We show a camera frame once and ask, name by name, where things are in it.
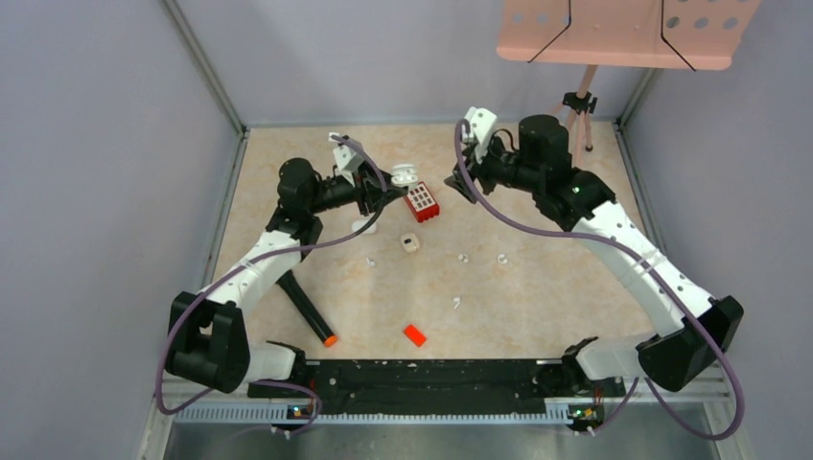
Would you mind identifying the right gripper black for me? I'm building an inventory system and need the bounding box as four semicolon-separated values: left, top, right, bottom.
444;134;542;204

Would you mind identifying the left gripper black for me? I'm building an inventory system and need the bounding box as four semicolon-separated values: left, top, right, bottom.
306;159;407;216

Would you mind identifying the beige earbud case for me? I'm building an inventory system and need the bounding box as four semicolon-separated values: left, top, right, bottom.
399;233;421;254

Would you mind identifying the white earbud case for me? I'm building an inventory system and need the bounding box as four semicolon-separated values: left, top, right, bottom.
390;163;420;188
351;219;378;235

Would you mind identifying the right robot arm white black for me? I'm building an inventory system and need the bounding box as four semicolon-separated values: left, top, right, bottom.
445;107;744;395

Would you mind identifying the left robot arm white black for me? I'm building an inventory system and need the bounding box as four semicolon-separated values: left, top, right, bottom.
164;158;418;396

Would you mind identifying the closed white earbud case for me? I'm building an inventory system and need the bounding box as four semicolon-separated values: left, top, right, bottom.
351;219;378;235

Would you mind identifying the red block with windows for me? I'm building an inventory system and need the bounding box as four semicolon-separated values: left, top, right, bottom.
404;181;440;223

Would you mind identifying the black marker orange cap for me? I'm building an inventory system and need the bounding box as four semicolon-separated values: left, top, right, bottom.
276;270;338;348

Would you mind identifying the small orange red block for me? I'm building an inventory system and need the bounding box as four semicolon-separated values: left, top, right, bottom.
403;324;427;347

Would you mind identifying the pink music stand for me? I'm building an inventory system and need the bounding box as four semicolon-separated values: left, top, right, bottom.
495;0;763;168

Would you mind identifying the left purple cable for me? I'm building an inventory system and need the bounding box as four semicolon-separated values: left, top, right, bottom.
154;134;388;439

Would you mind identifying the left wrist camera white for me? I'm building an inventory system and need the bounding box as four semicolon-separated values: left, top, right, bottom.
328;132;365;187

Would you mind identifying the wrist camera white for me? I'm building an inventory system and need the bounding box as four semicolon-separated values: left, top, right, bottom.
328;132;365;187
461;106;498;164

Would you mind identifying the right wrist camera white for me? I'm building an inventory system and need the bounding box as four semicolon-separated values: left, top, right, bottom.
461;106;498;164

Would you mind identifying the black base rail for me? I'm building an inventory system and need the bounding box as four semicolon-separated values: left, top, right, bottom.
247;359;625;416

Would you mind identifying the grey cable duct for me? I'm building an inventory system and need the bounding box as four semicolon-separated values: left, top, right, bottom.
174;402;575;426

